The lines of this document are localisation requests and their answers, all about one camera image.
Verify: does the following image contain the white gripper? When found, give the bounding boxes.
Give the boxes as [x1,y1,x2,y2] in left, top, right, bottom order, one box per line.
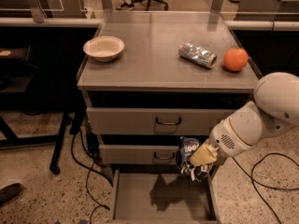
[189,111,263,167]

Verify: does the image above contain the blue chip bag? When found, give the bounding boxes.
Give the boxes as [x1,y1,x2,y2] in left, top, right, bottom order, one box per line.
[176,136,212,182]

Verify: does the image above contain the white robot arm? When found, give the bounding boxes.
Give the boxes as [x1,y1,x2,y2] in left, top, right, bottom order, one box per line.
[188,72,299,167]

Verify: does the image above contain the bottom drawer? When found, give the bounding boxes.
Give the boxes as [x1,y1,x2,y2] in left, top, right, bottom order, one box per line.
[109,170,221,224]

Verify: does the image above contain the drawer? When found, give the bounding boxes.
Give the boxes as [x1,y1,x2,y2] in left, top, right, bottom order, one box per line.
[109,170,221,224]
[87,107,235,135]
[99,145,178,165]

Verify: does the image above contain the grey drawer cabinet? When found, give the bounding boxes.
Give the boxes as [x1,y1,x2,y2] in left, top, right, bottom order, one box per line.
[76,10,263,179]

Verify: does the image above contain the middle drawer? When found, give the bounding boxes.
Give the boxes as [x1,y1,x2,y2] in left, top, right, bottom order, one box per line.
[99,145,178,165]

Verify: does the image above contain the top drawer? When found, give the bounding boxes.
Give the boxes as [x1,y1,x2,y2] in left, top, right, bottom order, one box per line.
[87,107,235,135]

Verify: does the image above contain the orange fruit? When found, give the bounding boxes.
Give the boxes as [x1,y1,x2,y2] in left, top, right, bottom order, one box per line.
[223,48,249,72]

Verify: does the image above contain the black power adapter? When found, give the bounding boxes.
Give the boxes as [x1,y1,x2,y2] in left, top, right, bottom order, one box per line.
[86,133,99,155]

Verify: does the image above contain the white bowl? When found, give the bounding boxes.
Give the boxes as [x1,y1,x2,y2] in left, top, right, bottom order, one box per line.
[83,36,124,62]

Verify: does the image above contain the person's sneakers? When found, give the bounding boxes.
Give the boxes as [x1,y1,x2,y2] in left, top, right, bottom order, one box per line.
[116,0,136,10]

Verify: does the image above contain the dark shoe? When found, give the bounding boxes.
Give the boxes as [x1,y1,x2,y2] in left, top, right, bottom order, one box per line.
[0,183,23,206]

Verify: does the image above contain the black cable right floor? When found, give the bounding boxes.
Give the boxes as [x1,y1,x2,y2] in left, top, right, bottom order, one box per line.
[232,152,299,224]

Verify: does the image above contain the black cable floor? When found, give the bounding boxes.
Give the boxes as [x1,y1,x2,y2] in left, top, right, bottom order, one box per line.
[70,121,114,224]
[232,152,299,224]

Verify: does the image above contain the black cable left floor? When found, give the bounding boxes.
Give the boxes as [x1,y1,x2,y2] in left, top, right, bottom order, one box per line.
[70,121,114,224]

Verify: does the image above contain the black table frame left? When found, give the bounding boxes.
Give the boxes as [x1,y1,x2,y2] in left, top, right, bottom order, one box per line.
[0,44,87,175]

